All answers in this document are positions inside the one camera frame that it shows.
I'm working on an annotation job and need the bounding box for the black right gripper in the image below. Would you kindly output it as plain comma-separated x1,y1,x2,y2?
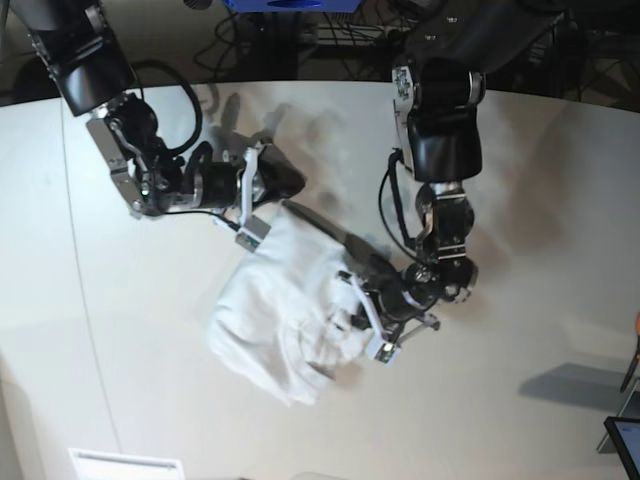
234,145,306,209

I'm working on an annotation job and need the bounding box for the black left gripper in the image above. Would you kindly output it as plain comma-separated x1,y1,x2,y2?
349,277,415,332

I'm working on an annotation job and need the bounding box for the white T-shirt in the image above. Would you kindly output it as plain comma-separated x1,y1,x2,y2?
206,201,388,406

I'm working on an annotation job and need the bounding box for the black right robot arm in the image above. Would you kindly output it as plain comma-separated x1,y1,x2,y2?
2,1,306,218

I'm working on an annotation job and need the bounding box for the blue box at top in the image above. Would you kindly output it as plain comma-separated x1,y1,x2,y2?
224,0,361,13

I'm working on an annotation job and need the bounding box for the black power strip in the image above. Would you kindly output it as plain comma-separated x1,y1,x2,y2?
385,28,414,47

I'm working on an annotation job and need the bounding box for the black tablet screen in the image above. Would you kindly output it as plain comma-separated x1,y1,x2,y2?
604,416,639,480

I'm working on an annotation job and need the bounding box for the white paper sheet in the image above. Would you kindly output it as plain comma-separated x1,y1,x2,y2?
69,448,186,480

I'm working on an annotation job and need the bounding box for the white camera bracket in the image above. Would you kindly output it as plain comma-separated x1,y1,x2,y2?
338,269,442,367
213,141,270,253

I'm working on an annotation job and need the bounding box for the orange handled screwdriver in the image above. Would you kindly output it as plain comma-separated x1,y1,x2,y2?
619,313,640,393

